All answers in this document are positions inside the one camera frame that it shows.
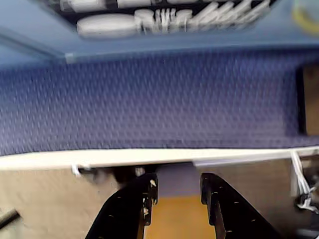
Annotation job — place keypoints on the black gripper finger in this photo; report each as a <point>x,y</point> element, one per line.
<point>124,214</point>
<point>236,214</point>

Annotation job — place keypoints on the blue toy kitchen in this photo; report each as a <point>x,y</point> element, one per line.
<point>224,37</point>

